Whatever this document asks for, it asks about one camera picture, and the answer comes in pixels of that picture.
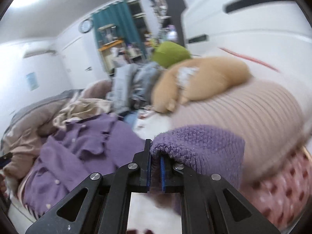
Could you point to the pink dotted bedsheet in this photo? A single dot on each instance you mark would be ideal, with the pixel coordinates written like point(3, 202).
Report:
point(280, 195)

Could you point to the round wall clock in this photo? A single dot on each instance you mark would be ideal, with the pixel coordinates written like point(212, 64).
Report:
point(85, 26)

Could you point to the taupe blanket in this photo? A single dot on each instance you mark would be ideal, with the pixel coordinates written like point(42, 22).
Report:
point(26, 126)

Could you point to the cluttered wooden shelf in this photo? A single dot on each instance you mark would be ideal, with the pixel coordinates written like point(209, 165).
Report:
point(111, 46)

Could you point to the pink ribbed pillow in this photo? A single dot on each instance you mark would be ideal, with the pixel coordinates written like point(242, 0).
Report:
point(234, 112)

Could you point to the blue wall poster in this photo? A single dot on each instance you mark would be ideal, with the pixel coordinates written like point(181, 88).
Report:
point(32, 81)

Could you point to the white air conditioner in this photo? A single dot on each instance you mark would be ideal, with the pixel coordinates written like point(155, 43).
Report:
point(39, 53)

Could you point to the pile of grey denim clothes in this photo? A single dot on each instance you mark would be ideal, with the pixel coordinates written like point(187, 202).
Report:
point(134, 82)

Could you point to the beige crumpled cloth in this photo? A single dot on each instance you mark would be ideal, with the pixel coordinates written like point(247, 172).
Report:
point(82, 108)

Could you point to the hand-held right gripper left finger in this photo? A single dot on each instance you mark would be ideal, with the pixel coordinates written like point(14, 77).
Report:
point(149, 173)

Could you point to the purple knit cardigan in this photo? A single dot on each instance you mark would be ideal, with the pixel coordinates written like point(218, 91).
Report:
point(85, 151)

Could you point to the green plush cushion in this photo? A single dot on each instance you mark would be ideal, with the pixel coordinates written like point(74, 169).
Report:
point(170, 52)

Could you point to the teal curtain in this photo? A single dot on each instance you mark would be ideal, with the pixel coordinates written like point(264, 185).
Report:
point(114, 22)

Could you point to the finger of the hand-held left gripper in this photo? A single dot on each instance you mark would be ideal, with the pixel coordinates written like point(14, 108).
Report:
point(5, 159)

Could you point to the tan plush toy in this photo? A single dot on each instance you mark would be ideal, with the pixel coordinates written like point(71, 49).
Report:
point(207, 73)

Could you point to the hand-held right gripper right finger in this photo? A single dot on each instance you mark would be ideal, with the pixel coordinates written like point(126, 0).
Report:
point(162, 175)

